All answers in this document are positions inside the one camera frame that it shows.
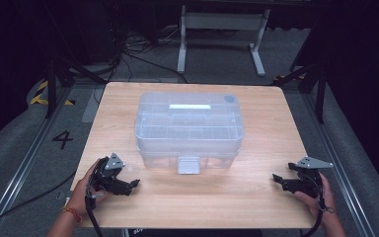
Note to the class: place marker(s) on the black tripod stand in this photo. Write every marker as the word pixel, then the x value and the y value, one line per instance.
pixel 54 82
pixel 317 85

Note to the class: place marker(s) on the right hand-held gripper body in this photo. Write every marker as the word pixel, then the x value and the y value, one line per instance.
pixel 309 179

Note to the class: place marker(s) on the grey metal stand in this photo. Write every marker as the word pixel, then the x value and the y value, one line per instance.
pixel 222 21

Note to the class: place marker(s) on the person's left hand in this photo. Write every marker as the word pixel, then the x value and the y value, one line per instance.
pixel 80 194

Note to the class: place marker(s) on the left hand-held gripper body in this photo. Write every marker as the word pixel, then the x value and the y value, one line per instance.
pixel 107 173

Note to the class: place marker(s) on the person's right hand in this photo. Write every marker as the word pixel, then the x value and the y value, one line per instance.
pixel 325 207

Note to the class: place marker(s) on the yellow and black floor tape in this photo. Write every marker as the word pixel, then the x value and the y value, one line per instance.
pixel 41 98

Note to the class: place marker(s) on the clear plastic storage box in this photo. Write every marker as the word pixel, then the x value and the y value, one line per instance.
pixel 189 131

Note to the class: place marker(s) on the metal floor rail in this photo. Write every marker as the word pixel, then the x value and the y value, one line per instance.
pixel 23 168
pixel 339 171

